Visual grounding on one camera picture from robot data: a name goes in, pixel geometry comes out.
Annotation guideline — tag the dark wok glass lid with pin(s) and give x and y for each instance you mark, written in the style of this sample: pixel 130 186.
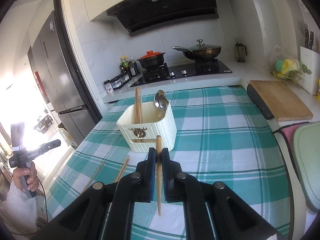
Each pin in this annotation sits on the dark wok glass lid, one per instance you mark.
pixel 200 52

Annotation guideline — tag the white spice shaker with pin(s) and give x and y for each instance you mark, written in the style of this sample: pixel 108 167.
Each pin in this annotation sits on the white spice shaker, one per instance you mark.
pixel 108 87

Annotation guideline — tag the spice jar rack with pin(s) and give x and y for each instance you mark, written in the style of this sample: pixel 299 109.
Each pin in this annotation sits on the spice jar rack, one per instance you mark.
pixel 120 80

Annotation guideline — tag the wooden cutting board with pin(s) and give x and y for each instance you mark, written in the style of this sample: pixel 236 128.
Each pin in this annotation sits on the wooden cutting board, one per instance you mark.
pixel 283 103

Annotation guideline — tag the large metal spoon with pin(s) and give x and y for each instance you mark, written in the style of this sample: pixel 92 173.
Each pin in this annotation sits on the large metal spoon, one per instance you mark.
pixel 159 93

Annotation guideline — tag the small metal spoon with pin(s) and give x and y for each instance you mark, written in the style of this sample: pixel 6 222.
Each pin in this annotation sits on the small metal spoon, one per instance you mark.
pixel 163 105

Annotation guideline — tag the person's left hand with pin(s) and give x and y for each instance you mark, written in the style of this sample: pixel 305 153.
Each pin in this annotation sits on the person's left hand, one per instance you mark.
pixel 30 174

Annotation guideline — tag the green plastic cutting board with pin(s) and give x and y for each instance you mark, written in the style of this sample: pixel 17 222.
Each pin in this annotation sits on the green plastic cutting board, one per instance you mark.
pixel 306 157

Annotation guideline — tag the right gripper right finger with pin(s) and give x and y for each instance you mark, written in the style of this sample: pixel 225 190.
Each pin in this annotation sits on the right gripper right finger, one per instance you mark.
pixel 197 198

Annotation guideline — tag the yellow cup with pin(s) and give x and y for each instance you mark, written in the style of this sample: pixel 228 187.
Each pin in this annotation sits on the yellow cup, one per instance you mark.
pixel 318 88

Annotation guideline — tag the white knife block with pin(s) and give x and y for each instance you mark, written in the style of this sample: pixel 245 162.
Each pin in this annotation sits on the white knife block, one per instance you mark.
pixel 309 61

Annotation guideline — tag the black range hood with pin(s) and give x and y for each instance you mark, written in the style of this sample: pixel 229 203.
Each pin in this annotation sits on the black range hood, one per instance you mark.
pixel 139 16

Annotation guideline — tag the black gas stove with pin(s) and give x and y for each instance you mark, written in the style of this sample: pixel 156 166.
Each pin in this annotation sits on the black gas stove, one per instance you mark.
pixel 164 72

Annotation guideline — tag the pink cloth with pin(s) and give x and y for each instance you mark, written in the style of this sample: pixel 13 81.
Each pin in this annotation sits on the pink cloth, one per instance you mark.
pixel 287 132

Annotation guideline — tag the stainless steel refrigerator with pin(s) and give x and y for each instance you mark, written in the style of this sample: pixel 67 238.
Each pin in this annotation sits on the stainless steel refrigerator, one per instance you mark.
pixel 63 83

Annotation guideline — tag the black pot red lid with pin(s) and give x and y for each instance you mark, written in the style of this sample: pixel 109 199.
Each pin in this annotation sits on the black pot red lid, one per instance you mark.
pixel 151 59

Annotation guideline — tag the sauce bottles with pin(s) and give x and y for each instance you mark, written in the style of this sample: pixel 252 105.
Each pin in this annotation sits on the sauce bottles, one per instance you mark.
pixel 129 66

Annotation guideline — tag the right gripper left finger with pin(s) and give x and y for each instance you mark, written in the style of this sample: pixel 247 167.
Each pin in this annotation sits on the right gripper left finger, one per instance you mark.
pixel 122 196

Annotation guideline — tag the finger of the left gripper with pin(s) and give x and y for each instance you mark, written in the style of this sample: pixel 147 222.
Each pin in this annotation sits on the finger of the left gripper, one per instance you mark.
pixel 45 148

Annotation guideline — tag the black board holder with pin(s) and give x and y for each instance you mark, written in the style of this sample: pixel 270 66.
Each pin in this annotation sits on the black board holder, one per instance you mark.
pixel 259 102

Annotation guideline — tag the plastic bag with items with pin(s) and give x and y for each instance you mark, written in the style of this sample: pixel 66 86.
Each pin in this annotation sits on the plastic bag with items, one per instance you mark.
pixel 285 67

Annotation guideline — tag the cream utensil holder box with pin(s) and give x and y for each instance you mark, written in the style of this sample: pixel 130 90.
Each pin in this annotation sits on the cream utensil holder box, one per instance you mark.
pixel 141 137

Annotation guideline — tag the dark glass kettle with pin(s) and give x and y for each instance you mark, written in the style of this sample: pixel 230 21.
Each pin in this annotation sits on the dark glass kettle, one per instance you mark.
pixel 241 52

